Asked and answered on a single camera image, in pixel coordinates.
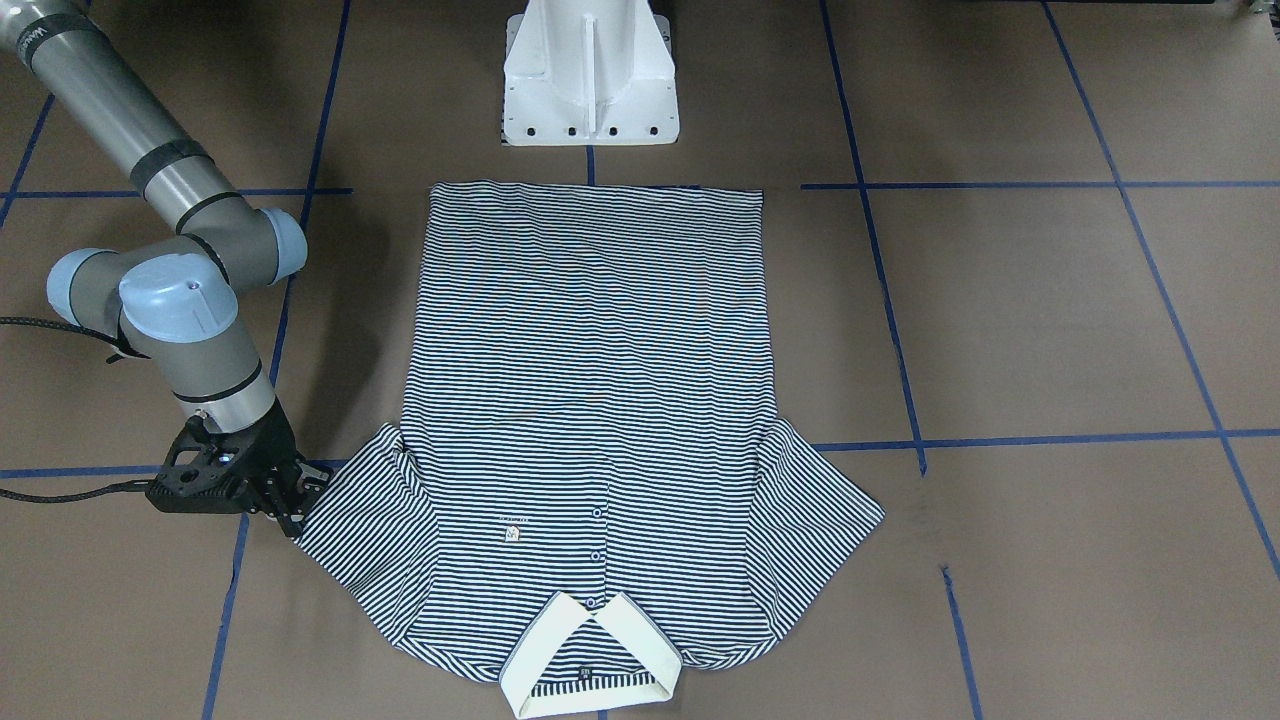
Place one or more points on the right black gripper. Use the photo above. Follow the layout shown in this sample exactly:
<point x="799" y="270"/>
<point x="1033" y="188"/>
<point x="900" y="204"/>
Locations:
<point x="268" y="445"/>

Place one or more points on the blue white striped polo shirt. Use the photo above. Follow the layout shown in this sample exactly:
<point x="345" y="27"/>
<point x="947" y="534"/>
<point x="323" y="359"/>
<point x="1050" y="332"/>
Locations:
<point x="590" y="488"/>

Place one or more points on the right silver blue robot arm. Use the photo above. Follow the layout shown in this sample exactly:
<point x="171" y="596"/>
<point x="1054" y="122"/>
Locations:
<point x="175" y="301"/>

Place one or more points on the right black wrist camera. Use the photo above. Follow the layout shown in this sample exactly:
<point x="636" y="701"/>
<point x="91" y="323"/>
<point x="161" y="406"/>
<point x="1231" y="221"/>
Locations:
<point x="200" y="473"/>

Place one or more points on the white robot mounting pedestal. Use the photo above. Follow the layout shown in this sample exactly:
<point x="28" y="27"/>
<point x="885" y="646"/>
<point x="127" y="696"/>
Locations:
<point x="599" y="73"/>

